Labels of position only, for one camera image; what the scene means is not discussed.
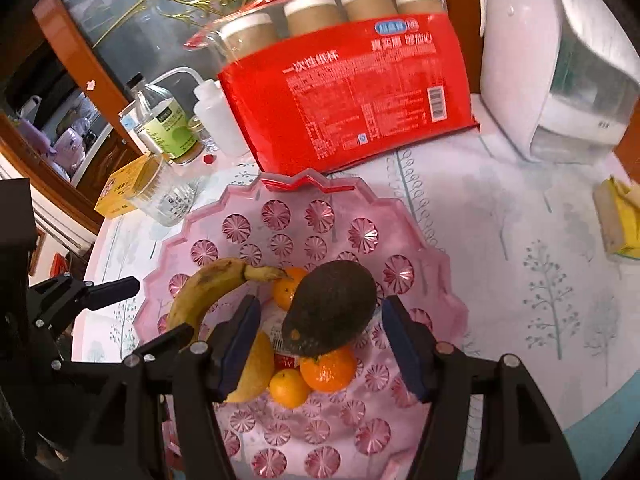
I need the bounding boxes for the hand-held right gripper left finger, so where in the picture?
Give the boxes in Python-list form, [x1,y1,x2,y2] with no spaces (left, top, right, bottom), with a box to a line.
[60,295,262,480]

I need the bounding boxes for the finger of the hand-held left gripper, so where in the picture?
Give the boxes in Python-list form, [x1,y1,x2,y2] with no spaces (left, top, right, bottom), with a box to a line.
[30,275,141,331]

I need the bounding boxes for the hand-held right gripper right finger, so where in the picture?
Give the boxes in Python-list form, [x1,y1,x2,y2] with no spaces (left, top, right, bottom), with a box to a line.
[382,295,581,480]

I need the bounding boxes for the yellow pear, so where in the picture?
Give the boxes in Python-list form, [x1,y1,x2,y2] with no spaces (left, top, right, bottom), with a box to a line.
[225,329,276,404]

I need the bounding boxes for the small orange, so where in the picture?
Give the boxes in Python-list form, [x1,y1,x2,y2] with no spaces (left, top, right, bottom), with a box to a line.
[268,368,312,409]

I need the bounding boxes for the yellow banana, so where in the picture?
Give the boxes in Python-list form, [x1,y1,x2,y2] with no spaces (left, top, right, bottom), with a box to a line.
[165,257,296,351]

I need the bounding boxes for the mandarin orange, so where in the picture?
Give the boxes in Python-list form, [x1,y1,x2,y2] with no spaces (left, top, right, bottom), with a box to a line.
[271,267,310,311]
[299,344,359,394]

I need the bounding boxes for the dark avocado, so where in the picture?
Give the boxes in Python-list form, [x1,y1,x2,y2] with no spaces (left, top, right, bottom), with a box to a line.
[281,261,378,358]

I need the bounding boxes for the pink glass fruit bowl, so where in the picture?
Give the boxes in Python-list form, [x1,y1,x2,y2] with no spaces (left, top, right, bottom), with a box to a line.
[131,170,471,480]

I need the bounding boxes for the yellow tin box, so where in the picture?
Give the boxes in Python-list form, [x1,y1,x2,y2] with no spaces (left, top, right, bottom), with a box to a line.
[95,155,166,218]

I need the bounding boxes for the clear glass cup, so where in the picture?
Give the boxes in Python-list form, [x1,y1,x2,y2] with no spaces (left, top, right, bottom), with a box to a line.
[127,152,201,227]

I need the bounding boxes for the white tree print tablecloth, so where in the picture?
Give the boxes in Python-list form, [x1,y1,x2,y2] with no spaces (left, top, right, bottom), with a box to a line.
[70,95,640,480]

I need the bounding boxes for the glass bottle green label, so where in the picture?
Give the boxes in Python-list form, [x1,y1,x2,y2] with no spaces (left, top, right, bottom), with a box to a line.
[127,74,203,165]

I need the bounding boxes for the small glass jar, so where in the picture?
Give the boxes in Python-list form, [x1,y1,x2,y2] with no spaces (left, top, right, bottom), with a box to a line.
[190,115,221,153]

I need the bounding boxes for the white squeeze bottle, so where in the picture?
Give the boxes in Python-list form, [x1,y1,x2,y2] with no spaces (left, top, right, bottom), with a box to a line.
[150,66,251,157]

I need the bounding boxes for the yellow tissue pack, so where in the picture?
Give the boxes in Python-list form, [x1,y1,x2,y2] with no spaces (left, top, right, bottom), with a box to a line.
[594,176,640,263]

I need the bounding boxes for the red paper cup package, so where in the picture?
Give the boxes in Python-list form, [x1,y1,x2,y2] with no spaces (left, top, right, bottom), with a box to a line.
[184,0,481,176]

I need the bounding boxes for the white countertop appliance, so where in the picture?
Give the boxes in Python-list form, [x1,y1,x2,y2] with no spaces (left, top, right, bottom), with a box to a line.
[480,0,640,163]

